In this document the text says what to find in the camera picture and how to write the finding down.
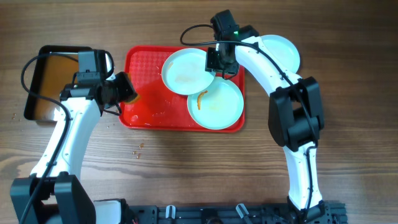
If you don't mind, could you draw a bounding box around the orange green sponge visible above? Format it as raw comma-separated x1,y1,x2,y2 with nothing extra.
124,94,140,105

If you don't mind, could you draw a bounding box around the white plate top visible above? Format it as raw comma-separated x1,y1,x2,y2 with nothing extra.
161,48,215,95

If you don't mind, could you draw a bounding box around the white plate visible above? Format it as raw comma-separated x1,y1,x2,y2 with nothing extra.
161,48,215,95
187,77,244,130
261,35,300,73

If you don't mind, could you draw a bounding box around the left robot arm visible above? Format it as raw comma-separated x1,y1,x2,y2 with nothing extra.
10,72,138,223

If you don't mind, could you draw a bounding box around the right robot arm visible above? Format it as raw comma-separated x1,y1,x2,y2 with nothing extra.
206,10,324,223

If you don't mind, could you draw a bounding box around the red plastic tray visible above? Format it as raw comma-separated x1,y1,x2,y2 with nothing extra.
118,45,246,134

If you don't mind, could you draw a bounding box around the black water basin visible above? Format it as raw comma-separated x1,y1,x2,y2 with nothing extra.
24,45,94,122

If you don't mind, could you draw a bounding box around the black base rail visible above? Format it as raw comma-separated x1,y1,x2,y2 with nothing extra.
93,198,348,224

